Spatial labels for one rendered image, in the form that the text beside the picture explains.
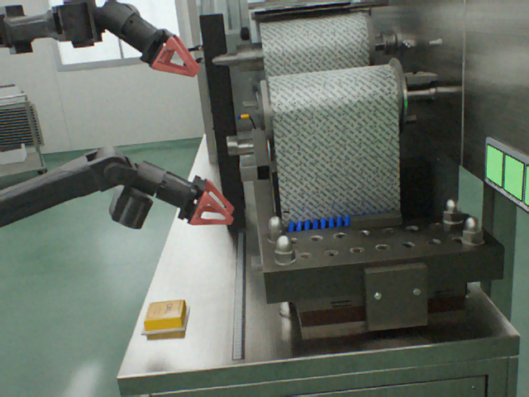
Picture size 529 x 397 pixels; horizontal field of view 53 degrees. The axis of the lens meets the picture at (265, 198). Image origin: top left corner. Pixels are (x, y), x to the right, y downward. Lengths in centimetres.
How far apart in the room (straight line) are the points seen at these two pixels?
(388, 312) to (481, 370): 18
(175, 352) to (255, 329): 15
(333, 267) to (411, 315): 15
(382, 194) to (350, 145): 12
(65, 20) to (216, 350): 65
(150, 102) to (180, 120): 42
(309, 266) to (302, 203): 20
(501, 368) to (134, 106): 611
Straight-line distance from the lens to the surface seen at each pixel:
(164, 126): 676
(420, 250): 94
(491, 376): 101
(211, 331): 100
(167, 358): 96
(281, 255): 90
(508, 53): 82
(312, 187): 105
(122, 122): 685
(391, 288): 91
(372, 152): 105
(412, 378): 97
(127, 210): 105
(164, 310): 104
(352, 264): 90
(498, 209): 132
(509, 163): 82
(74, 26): 109
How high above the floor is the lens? 143
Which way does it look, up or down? 19 degrees down
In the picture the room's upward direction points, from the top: 6 degrees counter-clockwise
